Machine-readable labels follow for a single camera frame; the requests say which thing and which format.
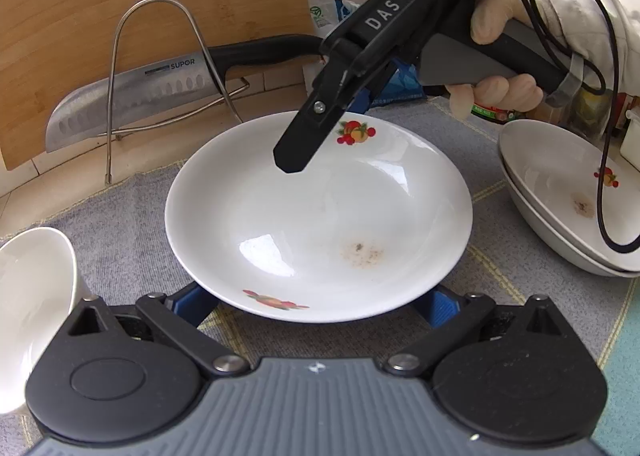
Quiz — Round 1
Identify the grey and teal checked towel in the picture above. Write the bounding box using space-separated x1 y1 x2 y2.
0 96 640 372

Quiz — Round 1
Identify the person's right forearm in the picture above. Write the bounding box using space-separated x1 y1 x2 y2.
520 0 640 98

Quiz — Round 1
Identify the white fruit-print plate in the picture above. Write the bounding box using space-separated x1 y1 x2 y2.
500 156 640 278

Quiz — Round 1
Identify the green-lidded sauce jar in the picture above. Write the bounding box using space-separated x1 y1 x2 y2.
471 103 527 125

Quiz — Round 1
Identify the white plate with small stain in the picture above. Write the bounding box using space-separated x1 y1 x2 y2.
164 111 474 325

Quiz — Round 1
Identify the santoku kitchen knife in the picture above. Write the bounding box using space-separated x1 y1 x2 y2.
44 34 327 153

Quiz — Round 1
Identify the white bowl with faded flowers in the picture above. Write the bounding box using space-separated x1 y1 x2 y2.
0 227 80 415

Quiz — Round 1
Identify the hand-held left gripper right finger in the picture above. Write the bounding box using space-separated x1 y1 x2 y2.
385 287 576 378

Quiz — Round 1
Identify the person's right hand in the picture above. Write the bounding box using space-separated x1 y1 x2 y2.
444 0 562 120

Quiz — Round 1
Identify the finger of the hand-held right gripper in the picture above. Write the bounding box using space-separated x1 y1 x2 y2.
349 58 409 113
273 51 398 175

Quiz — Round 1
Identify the steel wire rack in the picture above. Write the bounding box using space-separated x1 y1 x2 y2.
104 0 251 185

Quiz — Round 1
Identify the black cable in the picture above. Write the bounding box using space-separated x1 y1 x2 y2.
499 0 640 255

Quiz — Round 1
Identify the white and blue salt bag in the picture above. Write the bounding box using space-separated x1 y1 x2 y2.
304 0 427 106

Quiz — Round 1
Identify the bamboo cutting board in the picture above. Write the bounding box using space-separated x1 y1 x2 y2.
0 0 334 172

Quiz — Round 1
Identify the white plate with centre stain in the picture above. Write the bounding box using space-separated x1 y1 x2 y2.
498 119 640 263

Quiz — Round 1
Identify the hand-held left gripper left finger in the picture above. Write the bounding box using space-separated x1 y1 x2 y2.
67 283 251 378

